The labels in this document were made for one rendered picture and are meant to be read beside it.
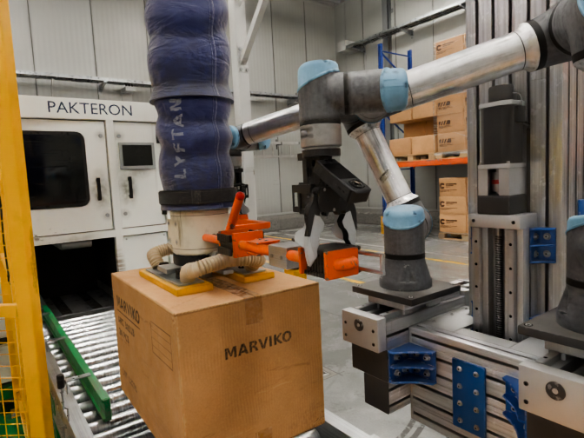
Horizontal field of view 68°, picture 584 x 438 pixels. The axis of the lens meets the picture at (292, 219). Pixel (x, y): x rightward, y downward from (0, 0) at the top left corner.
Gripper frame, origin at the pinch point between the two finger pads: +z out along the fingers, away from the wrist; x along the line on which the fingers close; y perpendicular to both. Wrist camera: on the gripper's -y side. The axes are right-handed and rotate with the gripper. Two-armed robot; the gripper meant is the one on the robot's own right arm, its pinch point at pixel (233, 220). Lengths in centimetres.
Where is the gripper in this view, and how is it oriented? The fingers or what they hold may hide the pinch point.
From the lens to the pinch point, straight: 170.6
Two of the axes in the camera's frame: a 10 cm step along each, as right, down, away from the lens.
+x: 8.2, -1.0, 5.6
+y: 5.7, 0.5, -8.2
